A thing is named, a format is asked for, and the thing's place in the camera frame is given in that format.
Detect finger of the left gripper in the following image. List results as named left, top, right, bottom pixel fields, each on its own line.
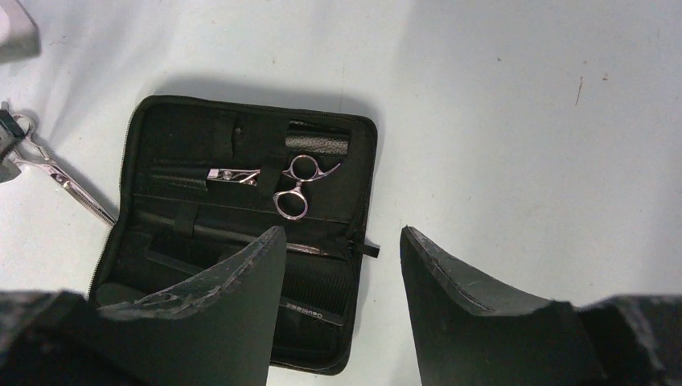
left=1, top=101, right=25, bottom=183

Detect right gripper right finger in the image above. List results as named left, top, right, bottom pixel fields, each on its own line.
left=400, top=227, right=681, bottom=385

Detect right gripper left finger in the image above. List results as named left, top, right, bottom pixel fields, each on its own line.
left=1, top=227, right=286, bottom=385

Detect silver scissors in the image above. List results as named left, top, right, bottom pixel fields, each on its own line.
left=9, top=113, right=116, bottom=227
left=206, top=154, right=342, bottom=220

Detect black handled comb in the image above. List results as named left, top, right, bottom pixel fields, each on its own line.
left=94, top=210, right=331, bottom=307

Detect black zippered tool case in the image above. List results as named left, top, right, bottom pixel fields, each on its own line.
left=88, top=95, right=379, bottom=376

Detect black straight comb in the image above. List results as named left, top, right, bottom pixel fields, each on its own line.
left=273, top=255, right=353, bottom=355

